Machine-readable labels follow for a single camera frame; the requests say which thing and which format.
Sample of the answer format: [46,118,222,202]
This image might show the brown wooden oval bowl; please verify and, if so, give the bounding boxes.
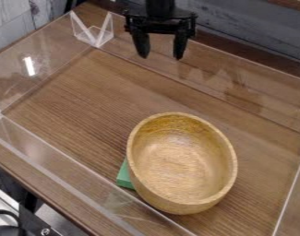
[127,112,239,215]

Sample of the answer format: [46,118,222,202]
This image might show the black cable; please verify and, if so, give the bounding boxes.
[0,209,22,236]

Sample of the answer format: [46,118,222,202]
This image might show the green block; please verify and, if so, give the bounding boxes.
[117,160,135,190]

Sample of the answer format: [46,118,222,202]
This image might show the clear acrylic corner bracket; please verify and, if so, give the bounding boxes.
[70,11,115,48]

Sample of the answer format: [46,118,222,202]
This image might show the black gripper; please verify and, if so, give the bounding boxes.
[123,0,197,60]

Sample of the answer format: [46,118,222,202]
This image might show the clear acrylic tray wall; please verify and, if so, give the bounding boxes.
[0,4,300,236]

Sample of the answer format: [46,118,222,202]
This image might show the black metal bracket with bolt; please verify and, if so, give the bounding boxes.
[20,206,62,236]

